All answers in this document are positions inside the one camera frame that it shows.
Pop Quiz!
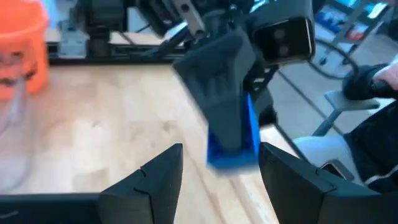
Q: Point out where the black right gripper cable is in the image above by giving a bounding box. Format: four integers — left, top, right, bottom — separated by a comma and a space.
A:
307, 39, 360, 82

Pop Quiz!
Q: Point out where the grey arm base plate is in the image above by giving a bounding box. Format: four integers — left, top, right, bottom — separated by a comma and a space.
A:
57, 20, 90, 59

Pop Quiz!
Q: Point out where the dark blue small brick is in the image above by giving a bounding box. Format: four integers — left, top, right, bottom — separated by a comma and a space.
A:
206, 91, 261, 170

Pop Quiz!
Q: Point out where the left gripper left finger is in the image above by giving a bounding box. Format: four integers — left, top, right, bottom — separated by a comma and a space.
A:
99, 142, 185, 224

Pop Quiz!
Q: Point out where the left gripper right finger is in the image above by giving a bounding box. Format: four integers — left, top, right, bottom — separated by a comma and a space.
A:
259, 141, 398, 224

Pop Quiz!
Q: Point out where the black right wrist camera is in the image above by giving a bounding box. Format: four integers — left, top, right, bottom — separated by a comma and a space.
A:
251, 15, 317, 66

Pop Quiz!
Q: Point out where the orange pumpkin bucket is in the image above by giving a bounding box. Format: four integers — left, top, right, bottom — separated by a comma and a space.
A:
0, 0, 50, 100

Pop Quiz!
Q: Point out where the black handheld device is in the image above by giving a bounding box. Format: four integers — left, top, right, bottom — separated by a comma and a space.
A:
341, 63, 398, 101

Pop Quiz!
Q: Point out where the clear plastic bin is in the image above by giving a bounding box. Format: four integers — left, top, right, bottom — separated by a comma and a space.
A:
0, 51, 35, 194

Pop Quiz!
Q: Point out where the cluttered metal shelf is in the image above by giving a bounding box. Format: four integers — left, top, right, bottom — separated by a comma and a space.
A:
315, 0, 398, 43

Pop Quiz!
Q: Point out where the black table frame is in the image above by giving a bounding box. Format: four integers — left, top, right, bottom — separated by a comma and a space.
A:
46, 46, 187, 65

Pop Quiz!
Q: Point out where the grey metal stand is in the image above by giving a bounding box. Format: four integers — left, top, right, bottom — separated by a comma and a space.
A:
312, 90, 381, 138

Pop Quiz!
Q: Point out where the white shoe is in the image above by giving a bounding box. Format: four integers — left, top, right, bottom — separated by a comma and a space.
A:
292, 134, 364, 186

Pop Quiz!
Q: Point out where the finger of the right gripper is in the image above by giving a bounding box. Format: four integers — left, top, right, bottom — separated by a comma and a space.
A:
244, 66, 278, 127
172, 27, 257, 152

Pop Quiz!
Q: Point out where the person's hand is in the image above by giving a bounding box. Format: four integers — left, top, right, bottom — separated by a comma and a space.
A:
371, 54, 398, 93

